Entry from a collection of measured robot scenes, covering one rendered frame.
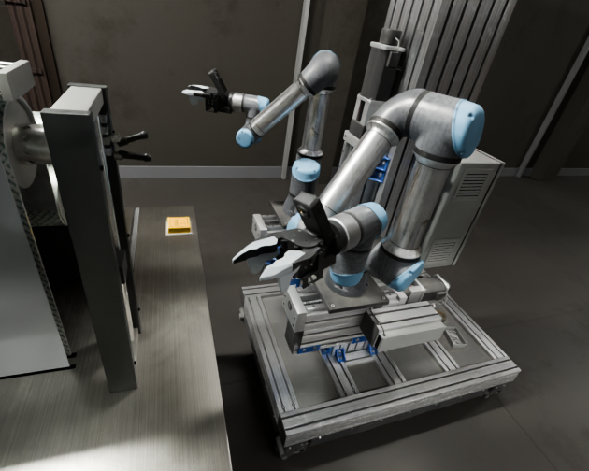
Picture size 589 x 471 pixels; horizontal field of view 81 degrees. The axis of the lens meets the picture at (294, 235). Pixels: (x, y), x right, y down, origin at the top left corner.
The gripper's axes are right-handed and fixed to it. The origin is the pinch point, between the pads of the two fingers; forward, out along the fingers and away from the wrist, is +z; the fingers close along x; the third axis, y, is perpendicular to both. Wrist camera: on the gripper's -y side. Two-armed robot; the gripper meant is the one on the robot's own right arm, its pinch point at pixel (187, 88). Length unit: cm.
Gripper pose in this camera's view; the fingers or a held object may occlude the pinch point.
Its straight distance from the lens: 166.9
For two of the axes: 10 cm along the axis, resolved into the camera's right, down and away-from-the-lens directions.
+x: 1.4, -6.4, 7.6
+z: -9.8, -1.8, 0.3
